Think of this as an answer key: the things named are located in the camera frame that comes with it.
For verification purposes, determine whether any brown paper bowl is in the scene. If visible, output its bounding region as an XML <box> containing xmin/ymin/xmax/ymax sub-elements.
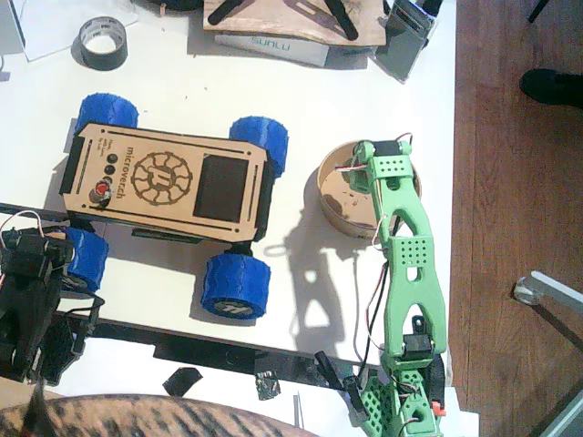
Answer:
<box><xmin>316</xmin><ymin>140</ymin><xmax>423</xmax><ymax>239</ymax></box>

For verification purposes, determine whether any grey transparent device case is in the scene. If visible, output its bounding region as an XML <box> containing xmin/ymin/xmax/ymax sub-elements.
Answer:
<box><xmin>373</xmin><ymin>0</ymin><xmax>439</xmax><ymax>86</ymax></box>

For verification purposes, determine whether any white SUNLU box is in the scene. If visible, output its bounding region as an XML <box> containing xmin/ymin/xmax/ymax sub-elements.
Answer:
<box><xmin>213</xmin><ymin>32</ymin><xmax>330</xmax><ymax>69</ymax></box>

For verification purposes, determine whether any black tripod leg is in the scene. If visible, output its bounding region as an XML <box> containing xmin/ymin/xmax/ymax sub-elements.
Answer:
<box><xmin>208</xmin><ymin>0</ymin><xmax>250</xmax><ymax>26</ymax></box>
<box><xmin>323</xmin><ymin>0</ymin><xmax>361</xmax><ymax>42</ymax></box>

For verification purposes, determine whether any wooden rover with blue wheels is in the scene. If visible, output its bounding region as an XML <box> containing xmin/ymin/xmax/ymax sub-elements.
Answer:
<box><xmin>58</xmin><ymin>92</ymin><xmax>291</xmax><ymax>320</ymax></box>

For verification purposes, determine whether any thin wooden board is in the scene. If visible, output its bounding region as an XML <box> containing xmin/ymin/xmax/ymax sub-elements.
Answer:
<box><xmin>202</xmin><ymin>0</ymin><xmax>387</xmax><ymax>48</ymax></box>

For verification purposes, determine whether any striped brown fabric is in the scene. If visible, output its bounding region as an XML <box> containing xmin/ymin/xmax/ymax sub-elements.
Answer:
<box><xmin>0</xmin><ymin>393</ymin><xmax>320</xmax><ymax>437</ymax></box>

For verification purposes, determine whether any black tape piece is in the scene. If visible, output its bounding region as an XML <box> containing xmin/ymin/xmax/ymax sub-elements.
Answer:
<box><xmin>162</xmin><ymin>366</ymin><xmax>204</xmax><ymax>397</ymax></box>

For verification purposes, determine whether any black metal bar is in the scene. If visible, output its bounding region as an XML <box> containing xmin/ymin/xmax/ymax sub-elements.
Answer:
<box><xmin>54</xmin><ymin>313</ymin><xmax>365</xmax><ymax>388</ymax></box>

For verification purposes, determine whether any black shoe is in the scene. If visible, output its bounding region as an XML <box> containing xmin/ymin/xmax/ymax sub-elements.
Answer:
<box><xmin>519</xmin><ymin>68</ymin><xmax>583</xmax><ymax>110</ymax></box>

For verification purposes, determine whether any grey chair leg with caster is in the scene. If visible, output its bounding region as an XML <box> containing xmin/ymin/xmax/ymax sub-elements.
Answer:
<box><xmin>513</xmin><ymin>270</ymin><xmax>583</xmax><ymax>347</ymax></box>

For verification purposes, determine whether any black table clamp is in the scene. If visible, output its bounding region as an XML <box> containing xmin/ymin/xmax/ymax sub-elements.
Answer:
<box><xmin>313</xmin><ymin>350</ymin><xmax>371</xmax><ymax>422</ymax></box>

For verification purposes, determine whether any crumpled foil tape piece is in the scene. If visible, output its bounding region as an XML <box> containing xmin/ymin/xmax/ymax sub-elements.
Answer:
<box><xmin>254</xmin><ymin>371</ymin><xmax>281</xmax><ymax>401</ymax></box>

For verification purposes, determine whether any black cable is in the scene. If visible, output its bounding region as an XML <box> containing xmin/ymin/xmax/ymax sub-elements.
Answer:
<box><xmin>58</xmin><ymin>293</ymin><xmax>107</xmax><ymax>354</ymax></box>

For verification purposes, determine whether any grey duct tape roll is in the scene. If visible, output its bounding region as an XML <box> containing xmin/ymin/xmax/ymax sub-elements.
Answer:
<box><xmin>77</xmin><ymin>15</ymin><xmax>130</xmax><ymax>72</ymax></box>

